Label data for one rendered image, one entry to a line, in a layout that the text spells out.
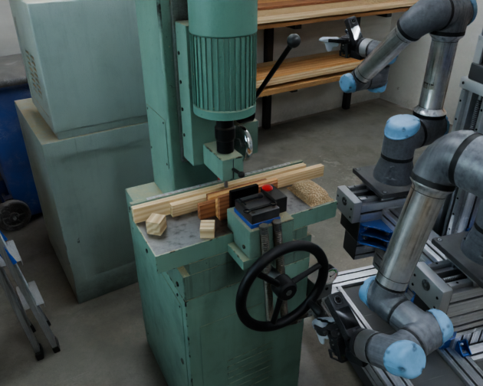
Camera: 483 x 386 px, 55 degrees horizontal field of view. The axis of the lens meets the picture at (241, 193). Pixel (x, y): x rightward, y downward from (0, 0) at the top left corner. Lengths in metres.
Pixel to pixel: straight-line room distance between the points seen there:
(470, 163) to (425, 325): 0.37
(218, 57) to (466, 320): 1.05
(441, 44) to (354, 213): 0.65
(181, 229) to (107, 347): 1.07
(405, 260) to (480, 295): 0.45
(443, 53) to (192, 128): 0.89
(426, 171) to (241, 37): 0.54
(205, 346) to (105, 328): 0.92
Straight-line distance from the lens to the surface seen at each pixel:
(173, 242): 1.29
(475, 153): 1.00
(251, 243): 1.23
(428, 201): 1.08
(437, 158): 1.04
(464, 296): 1.49
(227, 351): 1.62
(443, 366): 2.02
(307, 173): 1.58
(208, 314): 1.46
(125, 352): 2.25
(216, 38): 1.19
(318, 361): 2.18
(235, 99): 1.24
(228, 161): 1.34
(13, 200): 3.15
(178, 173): 1.56
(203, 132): 1.42
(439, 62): 1.78
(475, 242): 1.48
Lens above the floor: 1.65
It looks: 30 degrees down
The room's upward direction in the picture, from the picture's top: straight up
